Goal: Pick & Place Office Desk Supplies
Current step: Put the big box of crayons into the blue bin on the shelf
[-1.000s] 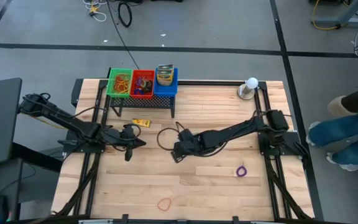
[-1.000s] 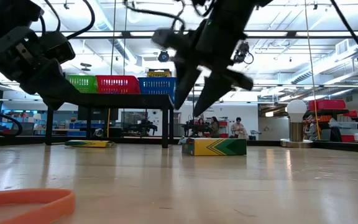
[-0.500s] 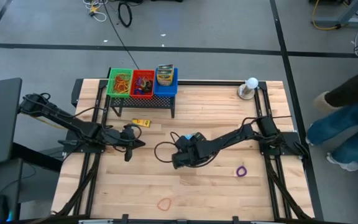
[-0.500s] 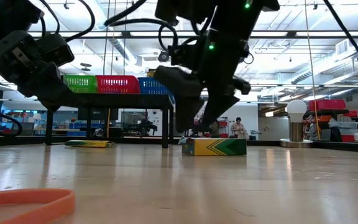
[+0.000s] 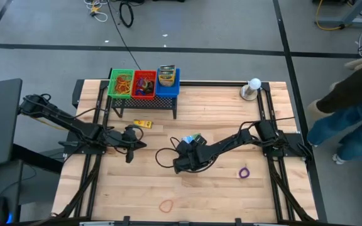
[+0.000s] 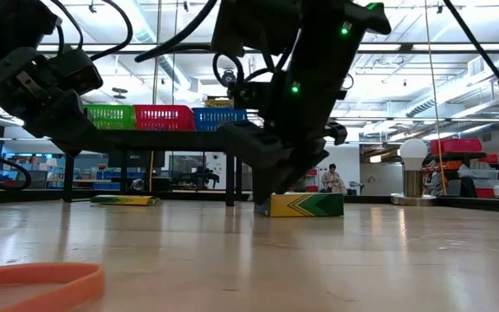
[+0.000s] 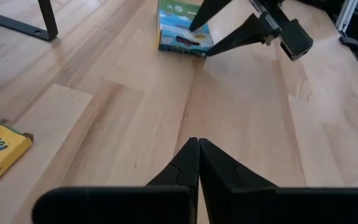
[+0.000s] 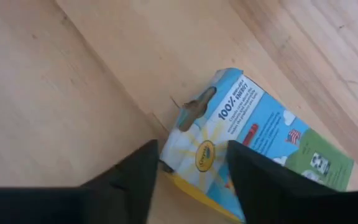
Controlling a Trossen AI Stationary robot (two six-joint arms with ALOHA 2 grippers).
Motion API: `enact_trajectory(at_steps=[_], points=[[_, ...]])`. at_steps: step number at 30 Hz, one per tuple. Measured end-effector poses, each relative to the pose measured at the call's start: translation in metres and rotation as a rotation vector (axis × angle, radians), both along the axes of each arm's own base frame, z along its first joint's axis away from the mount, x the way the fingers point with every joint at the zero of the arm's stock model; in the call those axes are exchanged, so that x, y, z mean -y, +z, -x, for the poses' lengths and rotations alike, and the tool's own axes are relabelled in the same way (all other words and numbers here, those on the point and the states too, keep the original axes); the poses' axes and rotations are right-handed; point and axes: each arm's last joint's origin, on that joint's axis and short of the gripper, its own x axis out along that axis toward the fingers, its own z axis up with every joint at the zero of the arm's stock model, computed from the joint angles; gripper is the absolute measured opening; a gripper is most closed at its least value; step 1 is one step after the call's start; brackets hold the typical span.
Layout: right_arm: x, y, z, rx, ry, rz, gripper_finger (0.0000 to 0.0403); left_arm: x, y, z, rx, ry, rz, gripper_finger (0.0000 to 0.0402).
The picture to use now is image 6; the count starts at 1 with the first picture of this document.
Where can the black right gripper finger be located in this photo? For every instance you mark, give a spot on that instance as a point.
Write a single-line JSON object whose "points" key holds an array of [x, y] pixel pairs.
{"points": [[306, 169], [271, 184]]}

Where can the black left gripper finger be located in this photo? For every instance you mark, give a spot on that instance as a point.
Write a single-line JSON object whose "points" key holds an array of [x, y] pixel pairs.
{"points": [[82, 121], [54, 134]]}

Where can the green plastic basket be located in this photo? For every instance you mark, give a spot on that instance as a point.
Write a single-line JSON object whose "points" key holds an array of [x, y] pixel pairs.
{"points": [[111, 117]]}

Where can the green card pack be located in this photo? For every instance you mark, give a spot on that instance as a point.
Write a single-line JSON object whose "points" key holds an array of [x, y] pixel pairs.
{"points": [[306, 205]]}

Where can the blue plastic basket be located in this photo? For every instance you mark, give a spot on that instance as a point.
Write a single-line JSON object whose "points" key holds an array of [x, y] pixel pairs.
{"points": [[215, 119]]}

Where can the red plastic basket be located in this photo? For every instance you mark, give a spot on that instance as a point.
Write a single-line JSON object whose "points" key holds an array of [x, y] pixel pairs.
{"points": [[165, 117]]}

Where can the orange rubber band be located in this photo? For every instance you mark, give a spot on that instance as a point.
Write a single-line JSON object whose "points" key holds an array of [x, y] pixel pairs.
{"points": [[95, 281]]}

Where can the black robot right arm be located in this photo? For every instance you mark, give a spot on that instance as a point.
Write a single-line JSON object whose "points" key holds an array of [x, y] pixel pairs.
{"points": [[327, 52]]}

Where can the grey office chair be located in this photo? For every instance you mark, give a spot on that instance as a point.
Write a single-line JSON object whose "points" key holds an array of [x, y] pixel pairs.
{"points": [[47, 178]]}

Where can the shelf with red bins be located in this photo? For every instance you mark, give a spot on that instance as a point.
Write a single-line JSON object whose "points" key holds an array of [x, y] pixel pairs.
{"points": [[312, 173]]}

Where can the person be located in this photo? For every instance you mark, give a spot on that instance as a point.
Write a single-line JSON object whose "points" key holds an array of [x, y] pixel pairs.
{"points": [[332, 177]]}

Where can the black ceiling disc fixture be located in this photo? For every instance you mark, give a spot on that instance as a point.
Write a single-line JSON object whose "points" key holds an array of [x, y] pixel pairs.
{"points": [[119, 90]]}

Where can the round black ceiling spotlight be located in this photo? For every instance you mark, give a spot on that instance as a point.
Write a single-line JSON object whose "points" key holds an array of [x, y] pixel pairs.
{"points": [[228, 78]]}

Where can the black metal riser shelf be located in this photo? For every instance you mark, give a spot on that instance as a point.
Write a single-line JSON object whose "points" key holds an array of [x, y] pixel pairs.
{"points": [[167, 141]]}

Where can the table lamp with white bulb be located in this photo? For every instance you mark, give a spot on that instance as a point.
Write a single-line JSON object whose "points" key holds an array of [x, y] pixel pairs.
{"points": [[413, 151]]}

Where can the large red storage bin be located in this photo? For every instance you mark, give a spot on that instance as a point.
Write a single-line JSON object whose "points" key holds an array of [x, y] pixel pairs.
{"points": [[455, 146]]}

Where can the white plastic container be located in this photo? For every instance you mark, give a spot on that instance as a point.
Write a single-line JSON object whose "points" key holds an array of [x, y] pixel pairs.
{"points": [[479, 173]]}

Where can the small red storage bin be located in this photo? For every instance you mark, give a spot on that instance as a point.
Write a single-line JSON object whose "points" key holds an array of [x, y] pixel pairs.
{"points": [[489, 158]]}

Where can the overhead LED light bar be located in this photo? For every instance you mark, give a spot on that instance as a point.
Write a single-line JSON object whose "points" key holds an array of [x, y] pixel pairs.
{"points": [[449, 47]]}

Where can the white ceiling vent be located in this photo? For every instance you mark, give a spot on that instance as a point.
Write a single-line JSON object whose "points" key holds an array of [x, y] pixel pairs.
{"points": [[477, 66]]}

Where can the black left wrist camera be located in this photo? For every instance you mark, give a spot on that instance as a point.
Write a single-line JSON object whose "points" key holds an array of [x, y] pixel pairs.
{"points": [[80, 71]]}

